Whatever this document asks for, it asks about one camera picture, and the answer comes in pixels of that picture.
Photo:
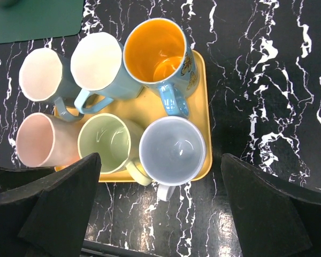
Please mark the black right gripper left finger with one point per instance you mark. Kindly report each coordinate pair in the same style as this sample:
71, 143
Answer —
49, 216

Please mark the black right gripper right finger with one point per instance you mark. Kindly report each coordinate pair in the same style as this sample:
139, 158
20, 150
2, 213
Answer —
272, 217

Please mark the pink mug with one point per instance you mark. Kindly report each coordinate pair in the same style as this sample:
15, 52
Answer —
47, 141

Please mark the grey-blue faceted mug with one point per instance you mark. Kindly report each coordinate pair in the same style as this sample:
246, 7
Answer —
45, 76

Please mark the light blue faceted mug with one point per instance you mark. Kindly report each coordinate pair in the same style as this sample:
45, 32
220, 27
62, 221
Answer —
97, 67

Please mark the pale green mug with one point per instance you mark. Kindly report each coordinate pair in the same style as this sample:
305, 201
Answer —
116, 140

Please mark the pale blue-grey mug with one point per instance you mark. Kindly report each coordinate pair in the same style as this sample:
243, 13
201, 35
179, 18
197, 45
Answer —
172, 152

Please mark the orange-inside blue floral mug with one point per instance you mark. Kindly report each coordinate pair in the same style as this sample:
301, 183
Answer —
157, 55

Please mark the yellow plastic tray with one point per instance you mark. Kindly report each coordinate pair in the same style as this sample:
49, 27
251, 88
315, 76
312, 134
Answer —
147, 108

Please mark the dark green mat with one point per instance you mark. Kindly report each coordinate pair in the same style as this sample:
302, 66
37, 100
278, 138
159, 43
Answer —
30, 20

